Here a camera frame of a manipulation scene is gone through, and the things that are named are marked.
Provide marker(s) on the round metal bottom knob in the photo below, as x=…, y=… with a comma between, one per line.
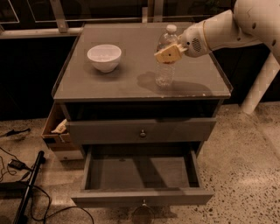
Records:
x=143, y=214

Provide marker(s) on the grey drawer cabinet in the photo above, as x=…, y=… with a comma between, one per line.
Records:
x=130, y=91

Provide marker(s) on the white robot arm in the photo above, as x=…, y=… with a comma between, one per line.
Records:
x=249, y=23

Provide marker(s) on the clear plastic water bottle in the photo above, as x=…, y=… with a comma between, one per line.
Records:
x=165, y=72

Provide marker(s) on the open cardboard box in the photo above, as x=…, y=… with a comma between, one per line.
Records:
x=56, y=137

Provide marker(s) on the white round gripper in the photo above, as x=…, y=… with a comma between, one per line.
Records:
x=192, y=41

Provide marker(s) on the white ceramic bowl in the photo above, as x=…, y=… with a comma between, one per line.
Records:
x=104, y=58

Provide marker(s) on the white diagonal support column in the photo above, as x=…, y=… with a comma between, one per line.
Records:
x=267, y=74

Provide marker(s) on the grey top drawer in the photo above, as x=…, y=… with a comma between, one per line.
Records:
x=141, y=131

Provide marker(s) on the black power adapter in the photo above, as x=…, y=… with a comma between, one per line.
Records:
x=18, y=165

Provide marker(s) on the black pole on floor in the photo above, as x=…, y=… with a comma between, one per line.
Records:
x=20, y=217

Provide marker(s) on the metal window railing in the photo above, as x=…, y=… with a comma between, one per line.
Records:
x=20, y=19

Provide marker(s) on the black tool on floor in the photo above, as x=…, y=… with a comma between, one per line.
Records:
x=14, y=132

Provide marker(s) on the grey open middle drawer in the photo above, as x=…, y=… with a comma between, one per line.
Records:
x=130, y=175

